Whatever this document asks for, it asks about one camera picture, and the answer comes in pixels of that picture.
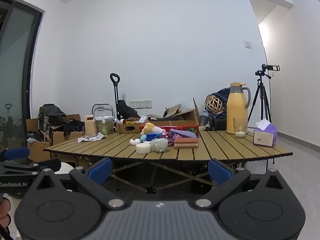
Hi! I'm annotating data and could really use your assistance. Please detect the wall power outlet strip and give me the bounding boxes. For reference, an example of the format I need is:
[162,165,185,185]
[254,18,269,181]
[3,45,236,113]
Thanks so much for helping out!
[129,100,152,109]

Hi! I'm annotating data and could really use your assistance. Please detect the black bag on trolley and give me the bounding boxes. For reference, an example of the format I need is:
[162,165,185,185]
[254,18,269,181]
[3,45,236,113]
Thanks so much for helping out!
[116,100,140,119]

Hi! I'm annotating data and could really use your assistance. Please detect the yellow thermos jug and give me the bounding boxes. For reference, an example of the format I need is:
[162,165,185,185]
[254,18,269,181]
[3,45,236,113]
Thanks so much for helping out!
[226,82,251,134]

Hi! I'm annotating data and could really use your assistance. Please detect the red cardboard fruit box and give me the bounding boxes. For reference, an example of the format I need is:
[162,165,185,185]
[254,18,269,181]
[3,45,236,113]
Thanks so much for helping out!
[149,120,199,137]

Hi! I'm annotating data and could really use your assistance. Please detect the clear plastic bag bundle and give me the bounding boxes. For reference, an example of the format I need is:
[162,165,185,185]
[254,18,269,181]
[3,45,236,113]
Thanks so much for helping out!
[150,138,168,153]

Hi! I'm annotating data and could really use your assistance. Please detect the brown cardboard tray box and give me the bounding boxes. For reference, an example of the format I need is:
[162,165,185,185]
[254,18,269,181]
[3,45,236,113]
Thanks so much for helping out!
[116,118,143,134]

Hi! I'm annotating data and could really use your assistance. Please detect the clear glass cup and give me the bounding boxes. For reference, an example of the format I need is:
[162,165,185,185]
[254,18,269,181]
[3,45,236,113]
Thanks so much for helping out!
[233,118,248,138]

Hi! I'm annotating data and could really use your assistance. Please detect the purple tissue pack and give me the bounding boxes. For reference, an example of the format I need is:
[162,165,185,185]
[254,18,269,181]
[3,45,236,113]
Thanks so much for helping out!
[253,119,278,147]

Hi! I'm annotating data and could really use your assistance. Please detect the wooden box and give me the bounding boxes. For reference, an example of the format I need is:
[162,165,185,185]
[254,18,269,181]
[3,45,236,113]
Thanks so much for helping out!
[84,115,97,136]

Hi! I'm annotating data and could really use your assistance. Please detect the white round sponge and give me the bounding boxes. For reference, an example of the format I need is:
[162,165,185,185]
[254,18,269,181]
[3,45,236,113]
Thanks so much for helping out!
[136,142,151,154]

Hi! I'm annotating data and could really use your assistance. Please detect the white paper sheets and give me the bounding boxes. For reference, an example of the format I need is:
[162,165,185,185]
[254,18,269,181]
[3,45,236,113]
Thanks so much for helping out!
[77,133,105,143]

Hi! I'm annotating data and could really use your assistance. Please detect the metal folding stool frame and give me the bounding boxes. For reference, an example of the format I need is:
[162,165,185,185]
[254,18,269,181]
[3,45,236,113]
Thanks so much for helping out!
[91,103,115,119]

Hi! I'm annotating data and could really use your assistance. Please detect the orange white plush toy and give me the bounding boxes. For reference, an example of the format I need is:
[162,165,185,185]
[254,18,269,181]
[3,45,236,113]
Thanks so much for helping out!
[140,122,165,135]

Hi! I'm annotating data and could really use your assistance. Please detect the white crumpled tissue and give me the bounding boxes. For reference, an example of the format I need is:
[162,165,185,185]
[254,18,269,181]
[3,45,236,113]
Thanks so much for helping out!
[130,138,141,145]

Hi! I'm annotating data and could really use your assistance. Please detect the blue water bottle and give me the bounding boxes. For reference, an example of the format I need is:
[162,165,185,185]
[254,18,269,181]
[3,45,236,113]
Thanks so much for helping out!
[199,110,210,131]

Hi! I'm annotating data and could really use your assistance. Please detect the brown sponge block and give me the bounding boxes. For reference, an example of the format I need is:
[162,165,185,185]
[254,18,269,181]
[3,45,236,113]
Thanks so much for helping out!
[174,138,199,149]

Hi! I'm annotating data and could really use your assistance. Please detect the dark backpack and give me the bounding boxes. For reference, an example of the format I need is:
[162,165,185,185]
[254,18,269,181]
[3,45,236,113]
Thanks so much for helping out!
[38,103,68,141]

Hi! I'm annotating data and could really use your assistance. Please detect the person's left hand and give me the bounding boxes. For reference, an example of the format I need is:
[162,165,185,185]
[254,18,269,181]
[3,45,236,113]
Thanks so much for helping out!
[0,198,11,228]

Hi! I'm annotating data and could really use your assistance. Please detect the blue fabric bag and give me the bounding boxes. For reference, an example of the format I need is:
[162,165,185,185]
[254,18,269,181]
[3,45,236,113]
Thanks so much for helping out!
[210,88,230,116]

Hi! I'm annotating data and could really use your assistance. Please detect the purple knit cloth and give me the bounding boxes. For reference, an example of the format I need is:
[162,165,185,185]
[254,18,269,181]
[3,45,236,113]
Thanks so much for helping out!
[170,128,198,138]

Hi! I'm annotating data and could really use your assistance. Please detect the green spray bottle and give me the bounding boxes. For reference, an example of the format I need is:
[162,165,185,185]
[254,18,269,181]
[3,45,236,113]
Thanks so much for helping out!
[100,116,108,137]

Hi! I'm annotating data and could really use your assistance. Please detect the floor cardboard boxes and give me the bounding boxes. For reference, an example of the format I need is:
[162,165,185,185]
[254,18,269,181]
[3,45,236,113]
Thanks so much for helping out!
[26,114,85,161]

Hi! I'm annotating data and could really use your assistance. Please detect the large open cardboard box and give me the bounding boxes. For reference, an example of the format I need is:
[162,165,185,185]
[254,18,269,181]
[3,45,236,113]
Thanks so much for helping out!
[147,98,200,121]

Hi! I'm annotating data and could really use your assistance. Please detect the white lidded food jar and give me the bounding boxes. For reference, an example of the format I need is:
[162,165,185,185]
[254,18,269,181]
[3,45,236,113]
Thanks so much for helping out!
[95,116,114,135]

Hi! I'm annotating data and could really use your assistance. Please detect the woven rattan ball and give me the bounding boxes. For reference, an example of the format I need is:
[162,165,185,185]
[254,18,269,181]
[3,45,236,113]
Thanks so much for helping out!
[206,95,225,114]

